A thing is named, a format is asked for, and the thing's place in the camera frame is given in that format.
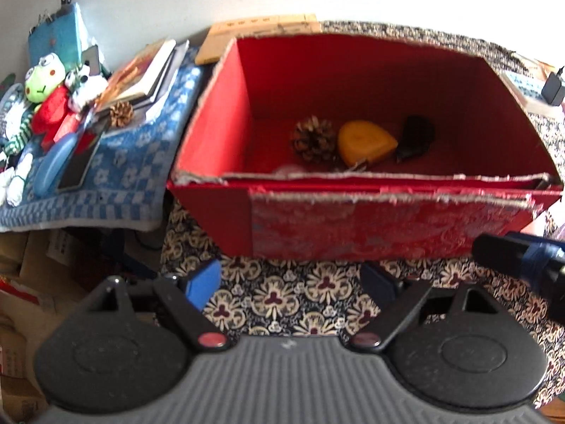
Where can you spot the blue box with binder clips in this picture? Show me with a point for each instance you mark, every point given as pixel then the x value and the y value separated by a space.
pixel 57 35

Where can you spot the black and white panda plush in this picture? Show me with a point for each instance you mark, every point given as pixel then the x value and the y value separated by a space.
pixel 86 88

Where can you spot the yellow tape measure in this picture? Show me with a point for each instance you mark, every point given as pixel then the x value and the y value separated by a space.
pixel 364 141

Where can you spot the small brown pine cone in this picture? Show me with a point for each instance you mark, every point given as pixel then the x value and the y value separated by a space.
pixel 121 114

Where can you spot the small grey card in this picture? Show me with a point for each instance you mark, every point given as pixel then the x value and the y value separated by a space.
pixel 92 58

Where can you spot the red patterned cardboard box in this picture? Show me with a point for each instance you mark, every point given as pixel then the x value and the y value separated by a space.
pixel 353 84

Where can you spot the white power strip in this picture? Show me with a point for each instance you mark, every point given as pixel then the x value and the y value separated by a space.
pixel 525 90

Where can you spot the blue checkered cloth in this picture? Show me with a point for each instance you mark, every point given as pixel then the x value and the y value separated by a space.
pixel 132 168

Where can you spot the black phone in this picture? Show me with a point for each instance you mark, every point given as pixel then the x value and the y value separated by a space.
pixel 77 168

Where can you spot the floral patterned tablecloth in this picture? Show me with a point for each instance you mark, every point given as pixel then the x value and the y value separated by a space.
pixel 273 296

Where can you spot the green frog plush toy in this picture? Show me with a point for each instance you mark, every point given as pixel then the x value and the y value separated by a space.
pixel 44 79

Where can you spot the blue glasses case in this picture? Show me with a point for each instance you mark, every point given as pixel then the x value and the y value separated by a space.
pixel 53 163

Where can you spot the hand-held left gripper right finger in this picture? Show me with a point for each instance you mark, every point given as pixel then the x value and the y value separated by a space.
pixel 377 280

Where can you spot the yellow booklet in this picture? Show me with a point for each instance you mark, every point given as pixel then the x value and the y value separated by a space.
pixel 247 31

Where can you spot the white plush toy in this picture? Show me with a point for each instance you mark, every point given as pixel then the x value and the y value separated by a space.
pixel 15 185

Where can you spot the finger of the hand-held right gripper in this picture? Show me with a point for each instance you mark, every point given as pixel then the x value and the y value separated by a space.
pixel 499 251

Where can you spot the large brown pine cone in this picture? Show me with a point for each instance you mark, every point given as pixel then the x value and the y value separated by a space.
pixel 313 139

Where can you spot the orange covered book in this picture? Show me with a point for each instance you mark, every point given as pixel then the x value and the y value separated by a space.
pixel 137 70

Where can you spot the clear tape roll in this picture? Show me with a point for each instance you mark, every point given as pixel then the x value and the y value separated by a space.
pixel 289 170

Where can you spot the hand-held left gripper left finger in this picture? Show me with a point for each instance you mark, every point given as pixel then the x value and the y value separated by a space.
pixel 205 280

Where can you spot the brown cardboard box with label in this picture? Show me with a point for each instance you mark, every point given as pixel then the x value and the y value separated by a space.
pixel 62 247

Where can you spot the green striped plush toy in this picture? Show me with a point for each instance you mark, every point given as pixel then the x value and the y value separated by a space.
pixel 17 139

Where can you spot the black round disc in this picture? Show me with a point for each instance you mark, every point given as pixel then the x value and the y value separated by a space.
pixel 417 134

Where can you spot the stack of papers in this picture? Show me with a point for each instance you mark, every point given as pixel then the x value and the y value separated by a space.
pixel 178 66

